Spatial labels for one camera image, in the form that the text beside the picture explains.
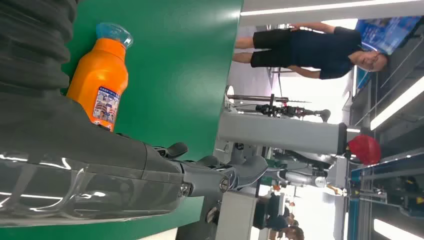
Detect person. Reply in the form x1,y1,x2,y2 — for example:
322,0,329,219
269,225,306,240
231,22,389,80
254,193,297,233

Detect black equipment on stand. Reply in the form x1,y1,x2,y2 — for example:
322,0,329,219
226,93,332,123

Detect red round object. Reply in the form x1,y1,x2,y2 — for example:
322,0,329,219
347,134,382,166

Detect pale grey cabinet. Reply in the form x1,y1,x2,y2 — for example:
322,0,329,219
215,191,258,240

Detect blue framed machine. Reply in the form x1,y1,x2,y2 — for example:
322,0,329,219
347,155,424,240

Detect blue display screen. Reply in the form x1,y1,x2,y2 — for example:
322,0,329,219
355,16,422,56

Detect grey machine pedestal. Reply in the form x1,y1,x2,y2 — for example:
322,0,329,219
217,110,349,156

